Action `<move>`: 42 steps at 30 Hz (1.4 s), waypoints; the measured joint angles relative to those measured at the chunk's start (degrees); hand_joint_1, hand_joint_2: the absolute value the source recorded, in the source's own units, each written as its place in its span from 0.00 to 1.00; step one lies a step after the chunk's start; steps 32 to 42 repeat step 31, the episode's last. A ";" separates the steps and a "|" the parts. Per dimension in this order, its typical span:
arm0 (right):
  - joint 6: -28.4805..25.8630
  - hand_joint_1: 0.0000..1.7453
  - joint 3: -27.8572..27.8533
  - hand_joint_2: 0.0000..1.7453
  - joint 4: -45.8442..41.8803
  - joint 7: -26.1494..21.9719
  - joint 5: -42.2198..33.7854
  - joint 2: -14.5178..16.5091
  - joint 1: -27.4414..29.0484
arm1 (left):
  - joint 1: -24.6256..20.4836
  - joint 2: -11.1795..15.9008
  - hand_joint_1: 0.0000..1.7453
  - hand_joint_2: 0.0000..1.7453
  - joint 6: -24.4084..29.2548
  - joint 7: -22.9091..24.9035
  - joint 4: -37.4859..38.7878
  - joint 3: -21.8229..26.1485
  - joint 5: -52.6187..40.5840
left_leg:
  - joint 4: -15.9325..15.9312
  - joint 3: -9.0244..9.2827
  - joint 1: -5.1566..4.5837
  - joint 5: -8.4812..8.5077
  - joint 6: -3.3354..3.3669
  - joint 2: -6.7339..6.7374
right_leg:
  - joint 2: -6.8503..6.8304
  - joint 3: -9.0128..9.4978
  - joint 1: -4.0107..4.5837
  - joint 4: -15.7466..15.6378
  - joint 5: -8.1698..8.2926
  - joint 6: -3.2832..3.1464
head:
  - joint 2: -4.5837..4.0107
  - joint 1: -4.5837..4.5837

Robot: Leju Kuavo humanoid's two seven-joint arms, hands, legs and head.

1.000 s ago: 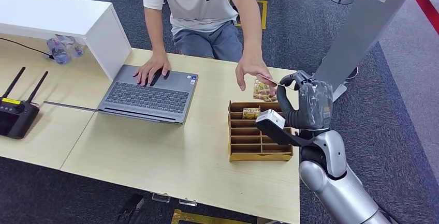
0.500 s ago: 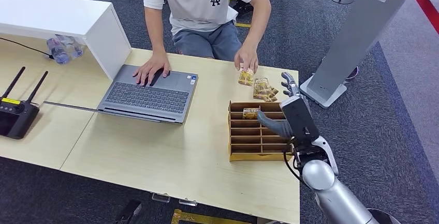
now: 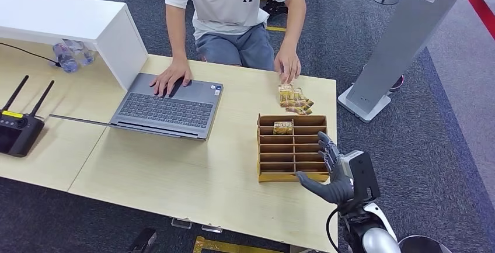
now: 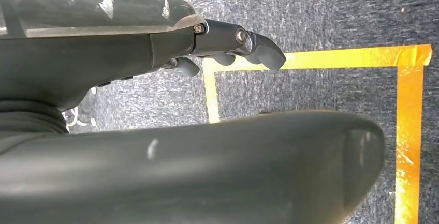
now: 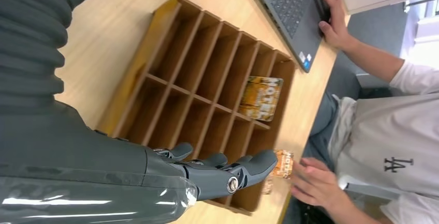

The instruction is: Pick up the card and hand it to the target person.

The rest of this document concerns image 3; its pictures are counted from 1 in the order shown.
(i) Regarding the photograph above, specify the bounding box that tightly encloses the black object under desk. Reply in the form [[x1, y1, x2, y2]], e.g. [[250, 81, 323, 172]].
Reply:
[[125, 227, 158, 253]]

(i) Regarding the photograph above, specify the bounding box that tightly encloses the grey laptop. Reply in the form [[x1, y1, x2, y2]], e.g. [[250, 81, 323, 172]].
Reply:
[[49, 72, 225, 142]]

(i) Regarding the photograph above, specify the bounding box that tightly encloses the clear plastic water bottle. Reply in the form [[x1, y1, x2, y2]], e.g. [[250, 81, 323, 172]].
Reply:
[[64, 39, 96, 67], [51, 42, 81, 74]]

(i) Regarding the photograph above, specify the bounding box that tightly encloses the white desk shelf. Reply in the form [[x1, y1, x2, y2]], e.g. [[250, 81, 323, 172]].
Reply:
[[0, 0, 150, 92]]

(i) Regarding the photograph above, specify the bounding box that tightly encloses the person's left hand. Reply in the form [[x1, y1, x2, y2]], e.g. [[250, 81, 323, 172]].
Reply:
[[273, 45, 302, 85]]

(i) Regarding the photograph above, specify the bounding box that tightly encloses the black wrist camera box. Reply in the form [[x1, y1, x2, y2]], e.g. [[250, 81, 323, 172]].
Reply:
[[339, 150, 382, 203]]

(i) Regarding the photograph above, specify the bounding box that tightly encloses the red barrier strip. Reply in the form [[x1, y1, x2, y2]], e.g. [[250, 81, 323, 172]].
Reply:
[[462, 0, 495, 41]]

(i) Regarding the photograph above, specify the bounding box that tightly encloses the person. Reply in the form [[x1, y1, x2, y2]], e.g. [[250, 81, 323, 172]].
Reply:
[[149, 0, 308, 98]]

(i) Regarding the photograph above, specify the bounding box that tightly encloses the wooden card organizer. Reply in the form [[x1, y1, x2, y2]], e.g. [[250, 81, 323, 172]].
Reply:
[[256, 113, 330, 184]]

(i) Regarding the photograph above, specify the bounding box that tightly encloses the grey kiosk stand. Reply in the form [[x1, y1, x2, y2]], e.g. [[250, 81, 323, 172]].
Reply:
[[337, 0, 469, 124]]

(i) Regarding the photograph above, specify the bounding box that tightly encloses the person's right hand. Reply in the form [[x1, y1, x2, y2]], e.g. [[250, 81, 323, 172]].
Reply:
[[149, 60, 194, 98]]

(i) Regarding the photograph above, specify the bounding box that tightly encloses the black controller with antennas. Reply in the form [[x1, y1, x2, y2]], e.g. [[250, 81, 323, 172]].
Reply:
[[0, 74, 56, 158]]

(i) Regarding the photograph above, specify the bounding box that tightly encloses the thin black cable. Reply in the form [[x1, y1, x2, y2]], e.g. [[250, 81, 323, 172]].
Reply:
[[0, 41, 62, 68]]

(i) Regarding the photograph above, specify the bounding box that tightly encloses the long yellow floor tape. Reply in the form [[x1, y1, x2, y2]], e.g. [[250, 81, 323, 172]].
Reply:
[[192, 235, 285, 253]]

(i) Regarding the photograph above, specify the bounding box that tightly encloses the shoe behind kiosk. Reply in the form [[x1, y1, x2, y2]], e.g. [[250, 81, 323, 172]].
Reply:
[[389, 74, 405, 91]]

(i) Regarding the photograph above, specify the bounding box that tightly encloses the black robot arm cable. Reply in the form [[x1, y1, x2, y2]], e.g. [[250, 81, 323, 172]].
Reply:
[[325, 203, 351, 253]]

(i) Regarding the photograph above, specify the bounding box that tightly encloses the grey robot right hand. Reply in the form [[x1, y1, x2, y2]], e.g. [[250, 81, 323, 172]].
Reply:
[[295, 131, 355, 206]]

